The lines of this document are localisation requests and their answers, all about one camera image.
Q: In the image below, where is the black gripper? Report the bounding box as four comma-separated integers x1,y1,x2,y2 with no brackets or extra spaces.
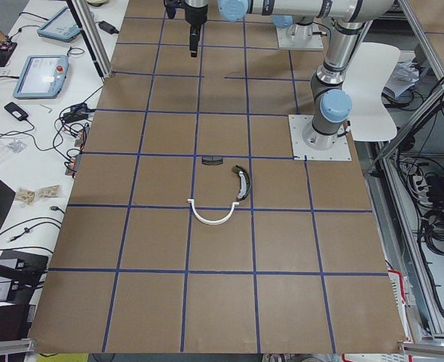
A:
184,0,209,57

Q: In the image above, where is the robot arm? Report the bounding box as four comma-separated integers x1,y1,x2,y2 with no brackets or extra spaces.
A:
218,1,393,150
271,15,314,41

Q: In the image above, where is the black power adapter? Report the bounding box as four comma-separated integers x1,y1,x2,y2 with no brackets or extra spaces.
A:
98,20,119,35

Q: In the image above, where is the far teach pendant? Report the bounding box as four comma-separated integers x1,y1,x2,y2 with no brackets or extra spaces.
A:
37,7,80,42

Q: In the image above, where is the teach pendant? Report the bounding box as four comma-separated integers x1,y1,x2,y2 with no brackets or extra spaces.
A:
37,7,80,42
13,55,69,100

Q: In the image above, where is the curved brake shoe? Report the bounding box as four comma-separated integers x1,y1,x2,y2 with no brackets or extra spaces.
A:
231,165,252,201

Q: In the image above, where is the near teach pendant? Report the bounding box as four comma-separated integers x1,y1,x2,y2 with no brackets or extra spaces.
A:
13,55,69,100

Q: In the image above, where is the white chair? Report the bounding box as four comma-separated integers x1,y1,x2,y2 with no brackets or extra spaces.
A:
342,42,400,142

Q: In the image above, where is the black phone on table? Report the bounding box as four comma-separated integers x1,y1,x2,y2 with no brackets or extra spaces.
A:
4,102,29,121

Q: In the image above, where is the red white plastic crate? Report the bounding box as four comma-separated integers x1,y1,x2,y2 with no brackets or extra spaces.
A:
387,269,413,342

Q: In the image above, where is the aluminium frame post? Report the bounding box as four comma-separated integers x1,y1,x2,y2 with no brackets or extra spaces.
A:
66,0,112,79

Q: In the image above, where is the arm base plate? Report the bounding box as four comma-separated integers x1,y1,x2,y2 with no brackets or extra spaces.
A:
276,23,324,51
289,115,351,161

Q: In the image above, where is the white curved plastic bracket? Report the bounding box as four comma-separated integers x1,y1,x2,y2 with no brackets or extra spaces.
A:
187,198,240,225

